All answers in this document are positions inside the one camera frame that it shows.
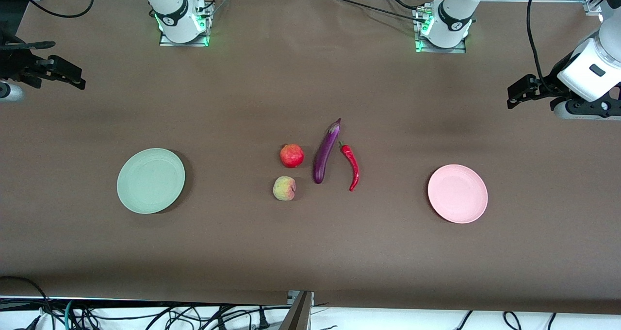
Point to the brown beam under table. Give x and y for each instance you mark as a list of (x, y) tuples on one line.
[(297, 318)]

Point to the red chili pepper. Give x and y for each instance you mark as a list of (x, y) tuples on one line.
[(350, 162)]

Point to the purple eggplant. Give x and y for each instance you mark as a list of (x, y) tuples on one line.
[(324, 155)]

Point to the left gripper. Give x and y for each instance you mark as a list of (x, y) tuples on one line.
[(547, 88)]

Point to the light green plate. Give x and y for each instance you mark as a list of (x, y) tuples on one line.
[(150, 180)]

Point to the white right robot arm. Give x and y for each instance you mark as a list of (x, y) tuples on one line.
[(170, 5)]

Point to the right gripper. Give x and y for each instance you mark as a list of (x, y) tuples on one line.
[(14, 63)]

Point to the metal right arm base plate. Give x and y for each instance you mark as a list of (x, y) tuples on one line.
[(170, 43)]

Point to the brown table cloth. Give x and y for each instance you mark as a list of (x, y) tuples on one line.
[(310, 247)]

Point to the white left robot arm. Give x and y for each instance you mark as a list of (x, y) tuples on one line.
[(453, 14)]

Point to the red pomegranate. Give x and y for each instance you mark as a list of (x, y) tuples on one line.
[(291, 156)]

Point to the pink plate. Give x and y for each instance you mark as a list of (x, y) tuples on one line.
[(458, 194)]

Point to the yellow-pink peach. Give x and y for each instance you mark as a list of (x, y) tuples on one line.
[(284, 189)]

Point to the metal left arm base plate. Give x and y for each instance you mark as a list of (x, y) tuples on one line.
[(436, 50)]

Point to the metal table edge bracket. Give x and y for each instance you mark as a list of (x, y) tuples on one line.
[(292, 297)]

